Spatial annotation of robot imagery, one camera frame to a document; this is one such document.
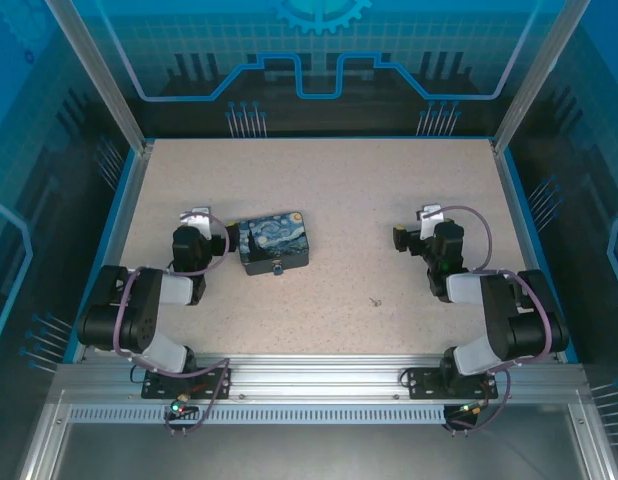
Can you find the starry night painted tin box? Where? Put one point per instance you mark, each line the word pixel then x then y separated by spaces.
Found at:
pixel 274 240

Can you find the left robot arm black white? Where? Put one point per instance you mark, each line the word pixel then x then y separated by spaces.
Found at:
pixel 139 325

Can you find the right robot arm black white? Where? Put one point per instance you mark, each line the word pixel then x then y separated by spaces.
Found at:
pixel 529 325

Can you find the small connector with LEDs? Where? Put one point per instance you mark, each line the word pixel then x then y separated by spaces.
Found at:
pixel 181 407
pixel 469 410

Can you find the grey metal shelf plate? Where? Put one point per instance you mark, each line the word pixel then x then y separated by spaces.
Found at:
pixel 314 450

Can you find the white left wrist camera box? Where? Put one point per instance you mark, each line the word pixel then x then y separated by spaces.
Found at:
pixel 203 225

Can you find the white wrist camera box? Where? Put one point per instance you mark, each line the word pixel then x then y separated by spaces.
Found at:
pixel 203 225
pixel 429 220

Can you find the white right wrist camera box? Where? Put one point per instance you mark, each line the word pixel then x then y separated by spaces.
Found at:
pixel 429 220

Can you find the aluminium side rail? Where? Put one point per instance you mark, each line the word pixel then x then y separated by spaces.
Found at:
pixel 526 250
pixel 116 250

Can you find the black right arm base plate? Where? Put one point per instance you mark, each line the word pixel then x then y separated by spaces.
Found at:
pixel 424 384

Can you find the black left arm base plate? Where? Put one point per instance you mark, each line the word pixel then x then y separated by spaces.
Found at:
pixel 214 385

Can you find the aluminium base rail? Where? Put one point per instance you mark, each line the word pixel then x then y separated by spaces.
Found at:
pixel 314 375

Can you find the aluminium frame post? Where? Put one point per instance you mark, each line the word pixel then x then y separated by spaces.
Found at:
pixel 99 75
pixel 539 75

